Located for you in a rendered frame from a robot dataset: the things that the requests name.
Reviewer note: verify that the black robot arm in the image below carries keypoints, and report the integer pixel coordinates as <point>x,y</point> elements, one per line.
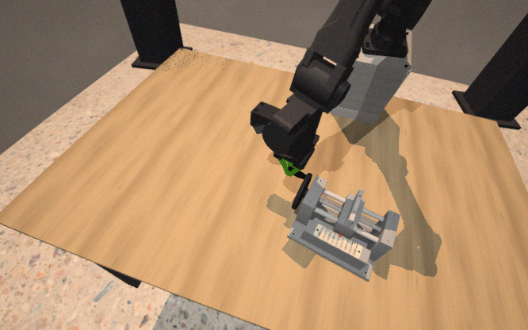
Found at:
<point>319,86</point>

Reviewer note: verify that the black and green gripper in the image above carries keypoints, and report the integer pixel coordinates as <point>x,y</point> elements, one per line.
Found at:
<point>300,154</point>

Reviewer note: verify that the grey slide clamp with black handwheel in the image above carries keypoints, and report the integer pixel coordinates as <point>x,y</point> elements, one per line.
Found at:
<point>316,230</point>

